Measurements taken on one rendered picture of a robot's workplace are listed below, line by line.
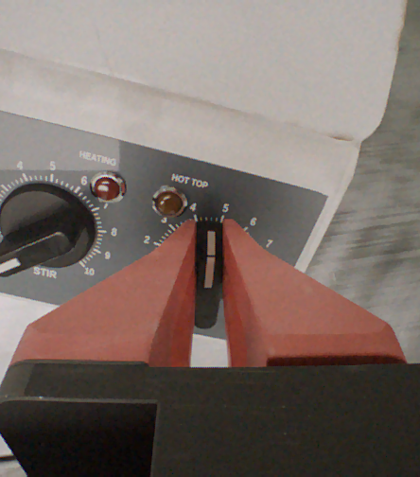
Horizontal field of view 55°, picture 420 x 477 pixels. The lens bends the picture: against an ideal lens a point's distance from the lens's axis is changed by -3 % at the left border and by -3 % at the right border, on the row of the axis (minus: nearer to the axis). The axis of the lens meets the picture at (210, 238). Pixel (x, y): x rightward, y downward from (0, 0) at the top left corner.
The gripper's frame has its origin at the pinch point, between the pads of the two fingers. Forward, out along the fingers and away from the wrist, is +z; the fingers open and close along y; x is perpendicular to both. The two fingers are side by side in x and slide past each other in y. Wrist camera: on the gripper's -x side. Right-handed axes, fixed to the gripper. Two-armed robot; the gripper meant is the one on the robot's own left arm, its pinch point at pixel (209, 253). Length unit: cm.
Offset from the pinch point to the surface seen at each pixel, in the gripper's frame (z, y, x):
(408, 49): 11.9, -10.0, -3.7
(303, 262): 1.9, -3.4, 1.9
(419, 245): 6.8, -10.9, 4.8
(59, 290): 1.4, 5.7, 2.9
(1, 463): -1.0, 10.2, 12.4
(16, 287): 1.4, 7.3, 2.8
